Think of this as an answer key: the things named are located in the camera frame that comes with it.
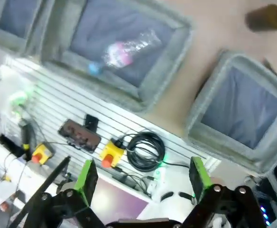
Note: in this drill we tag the grey fabric basket plastic sign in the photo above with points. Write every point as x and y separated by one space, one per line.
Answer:
156 71

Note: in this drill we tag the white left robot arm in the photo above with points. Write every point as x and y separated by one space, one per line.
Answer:
1 95

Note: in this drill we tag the small black device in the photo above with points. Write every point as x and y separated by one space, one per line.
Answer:
91 122

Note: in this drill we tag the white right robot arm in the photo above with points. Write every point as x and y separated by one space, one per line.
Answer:
174 197

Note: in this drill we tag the brown glass bottle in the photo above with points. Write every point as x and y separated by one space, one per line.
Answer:
266 17

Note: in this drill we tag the grey fabric basket can sign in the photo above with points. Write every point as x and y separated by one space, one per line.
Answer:
242 107

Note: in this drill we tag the yellow emergency stop button box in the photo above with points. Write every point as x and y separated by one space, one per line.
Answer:
112 150
43 152

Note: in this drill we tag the purple glowing screen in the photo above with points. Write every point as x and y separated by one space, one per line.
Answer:
119 202

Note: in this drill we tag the black smartphone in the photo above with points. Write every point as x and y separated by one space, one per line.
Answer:
79 136

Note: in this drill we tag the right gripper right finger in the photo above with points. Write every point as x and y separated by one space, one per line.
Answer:
200 178

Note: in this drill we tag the white slatted aluminium panel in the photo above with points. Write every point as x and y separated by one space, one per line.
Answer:
58 95

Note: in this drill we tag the crushed plastic bottle pink label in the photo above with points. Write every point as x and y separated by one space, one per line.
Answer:
119 54

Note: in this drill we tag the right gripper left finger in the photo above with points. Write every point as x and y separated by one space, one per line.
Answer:
85 180

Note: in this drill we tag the grey fabric basket bottle sign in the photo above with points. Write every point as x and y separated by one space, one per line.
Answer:
12 21

